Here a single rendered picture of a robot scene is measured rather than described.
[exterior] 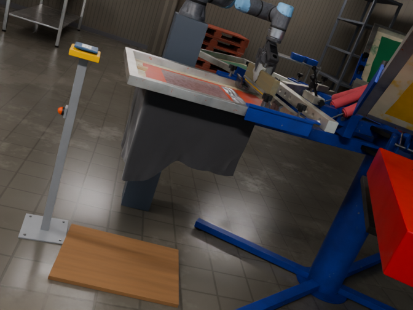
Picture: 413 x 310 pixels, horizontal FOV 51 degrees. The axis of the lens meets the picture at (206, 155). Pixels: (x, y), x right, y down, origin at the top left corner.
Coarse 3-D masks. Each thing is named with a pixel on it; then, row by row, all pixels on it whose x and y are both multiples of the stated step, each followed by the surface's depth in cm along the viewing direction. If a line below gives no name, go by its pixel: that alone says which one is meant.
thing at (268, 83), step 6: (252, 66) 211; (246, 72) 216; (252, 72) 209; (264, 72) 196; (252, 78) 207; (258, 78) 200; (264, 78) 193; (270, 78) 187; (258, 84) 198; (264, 84) 191; (270, 84) 185; (276, 84) 183; (264, 90) 190; (270, 90) 184; (276, 90) 184
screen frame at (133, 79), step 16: (128, 48) 210; (128, 64) 176; (160, 64) 215; (176, 64) 216; (128, 80) 160; (144, 80) 161; (224, 80) 224; (176, 96) 166; (192, 96) 167; (208, 96) 169; (240, 112) 174; (288, 112) 198
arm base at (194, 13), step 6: (186, 0) 236; (192, 0) 234; (186, 6) 236; (192, 6) 234; (198, 6) 234; (204, 6) 237; (180, 12) 237; (186, 12) 234; (192, 12) 234; (198, 12) 235; (204, 12) 238; (192, 18) 235; (198, 18) 236; (204, 18) 239
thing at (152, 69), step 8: (144, 64) 205; (152, 72) 194; (160, 72) 200; (168, 72) 206; (176, 80) 195; (184, 80) 201; (192, 80) 207; (200, 80) 214; (208, 88) 202; (216, 88) 209; (240, 96) 210; (248, 96) 217
